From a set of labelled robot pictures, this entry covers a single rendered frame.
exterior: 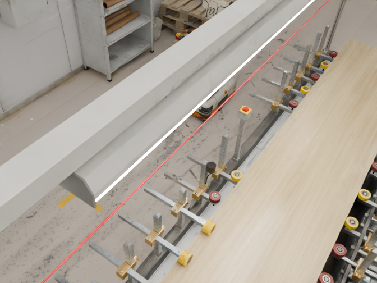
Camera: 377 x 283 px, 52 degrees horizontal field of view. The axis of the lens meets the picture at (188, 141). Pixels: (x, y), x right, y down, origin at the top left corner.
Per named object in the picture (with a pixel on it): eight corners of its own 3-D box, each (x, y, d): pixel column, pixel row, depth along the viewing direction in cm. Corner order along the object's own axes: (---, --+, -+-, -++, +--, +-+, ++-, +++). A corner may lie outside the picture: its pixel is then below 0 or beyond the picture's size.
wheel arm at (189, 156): (186, 159, 292) (186, 155, 289) (188, 156, 294) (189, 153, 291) (236, 186, 276) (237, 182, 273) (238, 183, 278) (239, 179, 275)
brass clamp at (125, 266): (115, 274, 213) (114, 270, 209) (131, 256, 221) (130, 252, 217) (124, 281, 211) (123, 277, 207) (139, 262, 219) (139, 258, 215)
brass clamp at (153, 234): (144, 242, 228) (143, 237, 224) (158, 226, 236) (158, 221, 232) (152, 247, 226) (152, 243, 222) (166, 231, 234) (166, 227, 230)
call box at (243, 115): (237, 118, 276) (238, 110, 271) (242, 113, 280) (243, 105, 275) (246, 122, 274) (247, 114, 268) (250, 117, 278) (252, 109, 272)
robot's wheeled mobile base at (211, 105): (206, 123, 435) (208, 106, 418) (162, 101, 460) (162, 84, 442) (236, 95, 476) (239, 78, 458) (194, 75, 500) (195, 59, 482)
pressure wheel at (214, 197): (205, 206, 263) (206, 196, 255) (211, 199, 268) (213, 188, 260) (215, 212, 260) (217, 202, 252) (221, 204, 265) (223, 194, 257)
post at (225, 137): (215, 180, 293) (222, 135, 259) (217, 177, 295) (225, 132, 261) (219, 182, 292) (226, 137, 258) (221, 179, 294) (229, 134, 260)
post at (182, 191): (176, 232, 268) (178, 189, 234) (179, 228, 270) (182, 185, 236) (180, 234, 267) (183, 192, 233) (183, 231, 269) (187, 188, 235)
